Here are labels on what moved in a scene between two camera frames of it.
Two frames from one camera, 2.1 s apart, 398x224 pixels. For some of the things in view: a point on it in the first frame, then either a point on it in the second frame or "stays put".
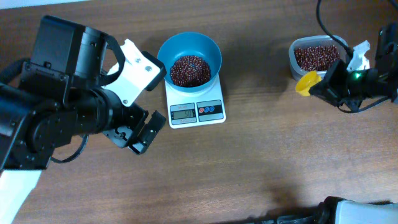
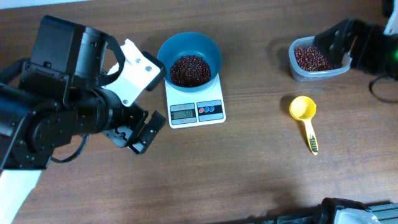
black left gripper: [147, 145] stays put
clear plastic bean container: [314, 53] stays put
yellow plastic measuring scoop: [305, 81] → [303, 107]
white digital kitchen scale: [187, 109] stays put
